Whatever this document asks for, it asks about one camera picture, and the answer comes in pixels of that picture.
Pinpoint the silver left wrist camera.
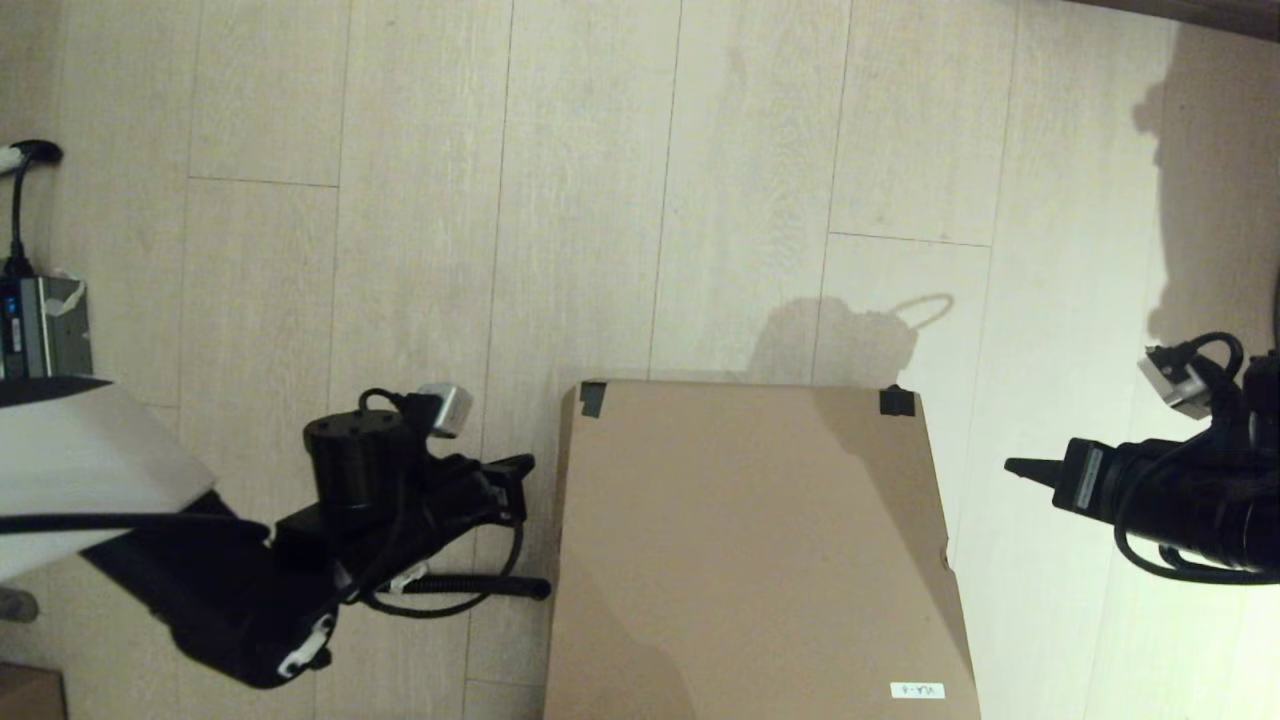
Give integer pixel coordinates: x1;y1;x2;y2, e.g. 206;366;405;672
415;383;474;439

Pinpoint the grey power supply unit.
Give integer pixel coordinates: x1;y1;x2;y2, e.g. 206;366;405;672
0;275;93;381

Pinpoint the black plug cable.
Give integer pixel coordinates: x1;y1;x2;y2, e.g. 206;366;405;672
0;140;66;281

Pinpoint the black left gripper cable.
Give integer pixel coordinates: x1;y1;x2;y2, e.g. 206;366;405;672
355;385;526;618

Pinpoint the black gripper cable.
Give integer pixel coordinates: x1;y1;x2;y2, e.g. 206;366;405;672
1112;335;1280;586
355;385;526;618

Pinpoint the printed brown cardboard carton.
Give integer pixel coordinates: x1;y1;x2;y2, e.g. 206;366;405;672
0;663;68;720

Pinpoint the black coiled cable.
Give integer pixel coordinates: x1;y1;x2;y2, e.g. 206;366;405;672
395;575;553;601

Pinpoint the dark wooden furniture edge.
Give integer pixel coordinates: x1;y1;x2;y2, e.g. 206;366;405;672
1060;0;1280;43

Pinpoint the brown cardboard shoe box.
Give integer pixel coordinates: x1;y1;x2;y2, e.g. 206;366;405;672
543;380;983;720

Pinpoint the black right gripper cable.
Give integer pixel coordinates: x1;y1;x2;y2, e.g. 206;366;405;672
1112;335;1280;586

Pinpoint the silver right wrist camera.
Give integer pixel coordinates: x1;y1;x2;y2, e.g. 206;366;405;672
1138;345;1216;419

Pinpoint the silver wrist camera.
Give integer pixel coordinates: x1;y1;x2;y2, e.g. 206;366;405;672
415;383;474;439
1138;345;1216;419

